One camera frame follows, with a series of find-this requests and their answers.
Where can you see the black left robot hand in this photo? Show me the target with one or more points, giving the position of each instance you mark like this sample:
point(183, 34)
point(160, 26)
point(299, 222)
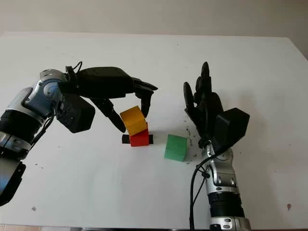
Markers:
point(103, 81)

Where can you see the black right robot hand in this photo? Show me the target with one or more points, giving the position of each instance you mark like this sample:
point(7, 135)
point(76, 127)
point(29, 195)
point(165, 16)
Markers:
point(207, 110)

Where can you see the green cube block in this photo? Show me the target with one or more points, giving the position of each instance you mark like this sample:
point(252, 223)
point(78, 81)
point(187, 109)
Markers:
point(175, 146)

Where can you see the yellow cube block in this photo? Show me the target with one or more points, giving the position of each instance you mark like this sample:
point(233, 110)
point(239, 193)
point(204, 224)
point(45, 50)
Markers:
point(133, 120)

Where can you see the red cube block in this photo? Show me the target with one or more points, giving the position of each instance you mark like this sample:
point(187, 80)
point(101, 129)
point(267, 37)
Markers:
point(139, 140)

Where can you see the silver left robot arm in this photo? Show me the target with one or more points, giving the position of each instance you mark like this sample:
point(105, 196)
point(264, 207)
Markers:
point(19, 108)

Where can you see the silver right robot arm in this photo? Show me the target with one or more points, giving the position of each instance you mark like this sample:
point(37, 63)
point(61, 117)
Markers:
point(221, 173)

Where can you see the black tape strip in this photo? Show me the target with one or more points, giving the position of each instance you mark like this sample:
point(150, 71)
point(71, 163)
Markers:
point(125, 140)

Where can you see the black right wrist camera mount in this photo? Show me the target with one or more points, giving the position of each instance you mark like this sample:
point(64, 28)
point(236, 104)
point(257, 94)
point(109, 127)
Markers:
point(232, 127)

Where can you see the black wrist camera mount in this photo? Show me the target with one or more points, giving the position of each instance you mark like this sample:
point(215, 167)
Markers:
point(77, 115)
point(232, 127)

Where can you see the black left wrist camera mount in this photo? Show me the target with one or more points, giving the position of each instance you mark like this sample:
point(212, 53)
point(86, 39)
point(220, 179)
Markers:
point(77, 115)

